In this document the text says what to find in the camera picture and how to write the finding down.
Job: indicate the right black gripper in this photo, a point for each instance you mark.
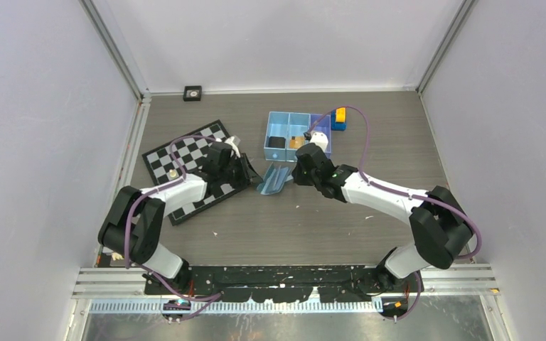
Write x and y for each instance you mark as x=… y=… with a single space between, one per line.
x=298 y=178

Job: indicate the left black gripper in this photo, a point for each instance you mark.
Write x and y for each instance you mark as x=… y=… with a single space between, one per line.
x=247 y=172

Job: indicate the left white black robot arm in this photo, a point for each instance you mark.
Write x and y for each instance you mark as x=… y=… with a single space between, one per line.
x=132 y=226

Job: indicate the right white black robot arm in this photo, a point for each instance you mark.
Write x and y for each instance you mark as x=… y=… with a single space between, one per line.
x=438 y=224

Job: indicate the orange card in tray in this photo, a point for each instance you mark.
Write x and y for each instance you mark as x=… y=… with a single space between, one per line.
x=296 y=142

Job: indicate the black item in tray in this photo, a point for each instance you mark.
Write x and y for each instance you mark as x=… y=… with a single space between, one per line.
x=276 y=142

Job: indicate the blue compartment organizer tray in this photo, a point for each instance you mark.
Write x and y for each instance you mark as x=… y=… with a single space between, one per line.
x=286 y=124

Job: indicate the blue and orange toy block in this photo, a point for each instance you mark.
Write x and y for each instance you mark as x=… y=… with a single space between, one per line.
x=338 y=119

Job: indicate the black white chessboard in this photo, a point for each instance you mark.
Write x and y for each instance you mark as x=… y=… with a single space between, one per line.
x=188 y=153

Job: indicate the small black square box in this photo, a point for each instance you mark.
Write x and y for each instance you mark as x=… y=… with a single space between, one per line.
x=192 y=93

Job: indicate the small cream plastic part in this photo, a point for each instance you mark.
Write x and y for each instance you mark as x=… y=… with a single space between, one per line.
x=116 y=256

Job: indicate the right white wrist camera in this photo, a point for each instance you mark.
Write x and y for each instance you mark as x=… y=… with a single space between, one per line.
x=319 y=139

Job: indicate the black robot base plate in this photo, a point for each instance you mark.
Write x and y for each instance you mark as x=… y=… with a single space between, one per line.
x=283 y=284

